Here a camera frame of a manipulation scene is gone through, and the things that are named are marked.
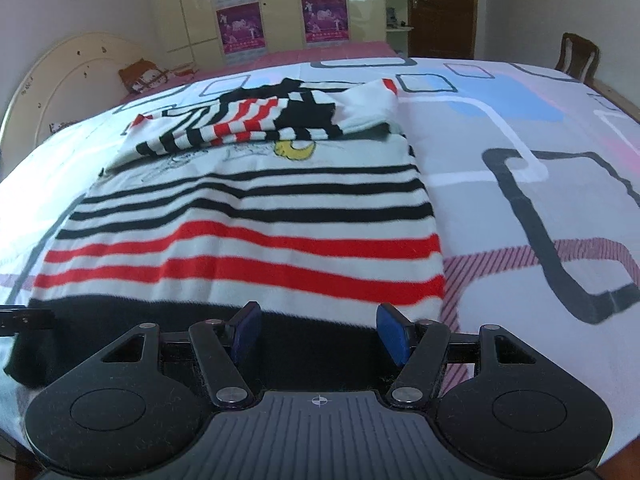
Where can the wooden bed frame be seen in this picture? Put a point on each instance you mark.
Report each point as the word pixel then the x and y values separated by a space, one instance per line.
pixel 617 102

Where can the patterned flat pillow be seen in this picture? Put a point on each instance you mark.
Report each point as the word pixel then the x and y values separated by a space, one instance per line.
pixel 62 126

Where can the striped knit sweater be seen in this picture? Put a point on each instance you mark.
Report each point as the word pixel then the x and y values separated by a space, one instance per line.
pixel 250 220

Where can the cream wardrobe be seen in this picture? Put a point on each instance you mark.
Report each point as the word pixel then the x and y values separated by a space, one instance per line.
pixel 280 5

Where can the orange cat pillow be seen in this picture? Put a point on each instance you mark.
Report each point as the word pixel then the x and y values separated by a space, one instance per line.
pixel 145 76

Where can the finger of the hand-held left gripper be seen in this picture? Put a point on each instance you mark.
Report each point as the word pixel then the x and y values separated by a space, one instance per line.
pixel 30 320

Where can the cream round headboard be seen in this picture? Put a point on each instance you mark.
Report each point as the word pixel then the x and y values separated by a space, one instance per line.
pixel 65 80

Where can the wooden chair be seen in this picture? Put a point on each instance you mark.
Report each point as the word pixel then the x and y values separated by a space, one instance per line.
pixel 575 57

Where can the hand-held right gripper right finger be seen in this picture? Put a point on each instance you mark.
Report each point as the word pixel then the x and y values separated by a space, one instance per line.
pixel 392 332

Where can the purple wall poster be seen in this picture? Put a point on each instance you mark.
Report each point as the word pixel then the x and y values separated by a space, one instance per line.
pixel 240 29
pixel 325 19

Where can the pink bed sheet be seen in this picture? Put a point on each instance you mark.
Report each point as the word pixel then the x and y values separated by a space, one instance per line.
pixel 300 57

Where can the dark wooden door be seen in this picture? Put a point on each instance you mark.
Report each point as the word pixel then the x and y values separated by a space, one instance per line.
pixel 442 10

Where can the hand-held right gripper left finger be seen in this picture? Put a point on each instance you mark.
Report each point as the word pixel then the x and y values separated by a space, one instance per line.
pixel 247 332

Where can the open corner shelf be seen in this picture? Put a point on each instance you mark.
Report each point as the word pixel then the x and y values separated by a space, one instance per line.
pixel 396 5

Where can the white blanket with square print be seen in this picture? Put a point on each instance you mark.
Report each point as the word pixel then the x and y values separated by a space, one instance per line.
pixel 525 200

